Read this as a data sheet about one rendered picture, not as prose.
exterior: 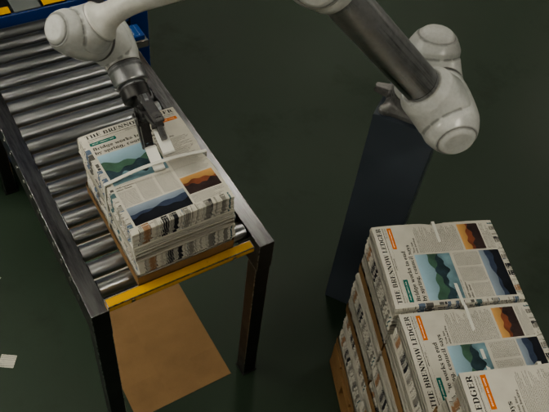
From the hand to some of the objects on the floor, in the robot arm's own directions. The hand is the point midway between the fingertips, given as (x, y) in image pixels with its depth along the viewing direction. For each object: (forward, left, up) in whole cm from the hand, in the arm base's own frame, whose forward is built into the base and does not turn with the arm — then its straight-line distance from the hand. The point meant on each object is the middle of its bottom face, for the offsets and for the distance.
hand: (162, 158), depth 175 cm
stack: (+10, +100, -110) cm, 149 cm away
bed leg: (+30, -4, -110) cm, 114 cm away
